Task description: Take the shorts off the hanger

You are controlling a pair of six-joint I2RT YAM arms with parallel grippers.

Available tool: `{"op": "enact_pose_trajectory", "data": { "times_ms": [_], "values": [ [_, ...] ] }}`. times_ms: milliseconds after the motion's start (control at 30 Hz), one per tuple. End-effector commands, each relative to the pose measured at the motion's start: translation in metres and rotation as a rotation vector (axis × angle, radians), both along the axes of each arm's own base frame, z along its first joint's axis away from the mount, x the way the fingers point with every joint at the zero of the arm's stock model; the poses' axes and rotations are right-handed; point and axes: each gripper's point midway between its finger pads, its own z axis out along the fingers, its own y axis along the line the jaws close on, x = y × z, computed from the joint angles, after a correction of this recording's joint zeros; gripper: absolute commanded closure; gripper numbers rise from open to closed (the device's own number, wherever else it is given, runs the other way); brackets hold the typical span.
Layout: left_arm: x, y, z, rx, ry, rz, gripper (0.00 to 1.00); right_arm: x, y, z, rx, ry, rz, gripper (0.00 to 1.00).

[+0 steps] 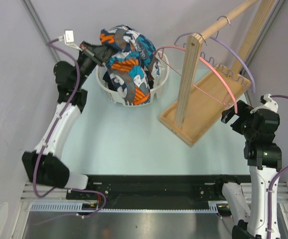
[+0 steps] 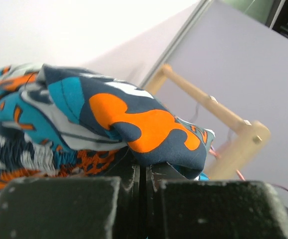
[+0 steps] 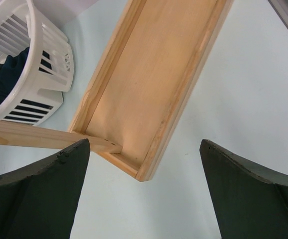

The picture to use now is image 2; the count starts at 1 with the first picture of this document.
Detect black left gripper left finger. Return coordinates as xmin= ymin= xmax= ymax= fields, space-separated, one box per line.
xmin=0 ymin=161 xmax=140 ymax=239

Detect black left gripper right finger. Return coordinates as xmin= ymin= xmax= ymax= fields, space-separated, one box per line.
xmin=146 ymin=164 xmax=288 ymax=239

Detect colourful patterned shorts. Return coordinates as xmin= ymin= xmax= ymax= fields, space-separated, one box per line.
xmin=0 ymin=64 xmax=215 ymax=191

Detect wooden clothes rack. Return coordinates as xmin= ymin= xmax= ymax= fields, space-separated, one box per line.
xmin=144 ymin=64 xmax=271 ymax=169

